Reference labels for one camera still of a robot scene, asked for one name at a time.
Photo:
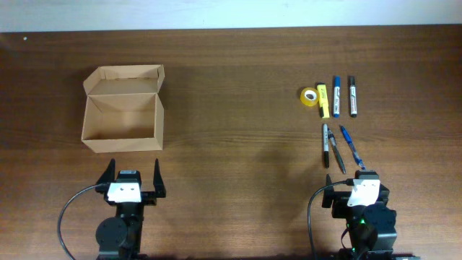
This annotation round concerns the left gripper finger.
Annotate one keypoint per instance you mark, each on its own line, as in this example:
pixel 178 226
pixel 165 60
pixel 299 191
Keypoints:
pixel 159 187
pixel 108 176

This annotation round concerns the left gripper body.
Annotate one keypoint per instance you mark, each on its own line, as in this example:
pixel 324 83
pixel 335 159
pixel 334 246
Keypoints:
pixel 147 198

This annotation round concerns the brown cardboard box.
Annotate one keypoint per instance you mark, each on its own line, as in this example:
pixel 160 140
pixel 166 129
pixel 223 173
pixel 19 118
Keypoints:
pixel 123 111

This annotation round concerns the yellow tape roll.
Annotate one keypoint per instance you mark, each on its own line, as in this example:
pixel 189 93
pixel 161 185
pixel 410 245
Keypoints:
pixel 309 96

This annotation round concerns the yellow highlighter marker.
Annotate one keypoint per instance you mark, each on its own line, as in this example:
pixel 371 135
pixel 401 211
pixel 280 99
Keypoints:
pixel 323 100

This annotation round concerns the blue capped whiteboard marker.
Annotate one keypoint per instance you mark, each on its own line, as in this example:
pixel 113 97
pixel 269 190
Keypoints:
pixel 337 87

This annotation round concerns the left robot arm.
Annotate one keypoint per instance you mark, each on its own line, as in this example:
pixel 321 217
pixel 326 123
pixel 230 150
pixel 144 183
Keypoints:
pixel 119 237

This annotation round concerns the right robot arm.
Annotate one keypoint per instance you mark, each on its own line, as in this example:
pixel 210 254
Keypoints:
pixel 370 224

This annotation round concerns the blue ballpoint pen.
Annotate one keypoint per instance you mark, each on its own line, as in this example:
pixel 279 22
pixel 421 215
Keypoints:
pixel 350 143

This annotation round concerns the black ballpoint pen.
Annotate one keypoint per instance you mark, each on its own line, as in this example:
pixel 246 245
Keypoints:
pixel 338 157

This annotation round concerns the black permanent marker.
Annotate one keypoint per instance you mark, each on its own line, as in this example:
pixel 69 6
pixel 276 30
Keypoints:
pixel 325 146

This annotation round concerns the black capped whiteboard marker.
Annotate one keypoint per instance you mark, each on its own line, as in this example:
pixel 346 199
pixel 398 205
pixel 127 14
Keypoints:
pixel 353 97

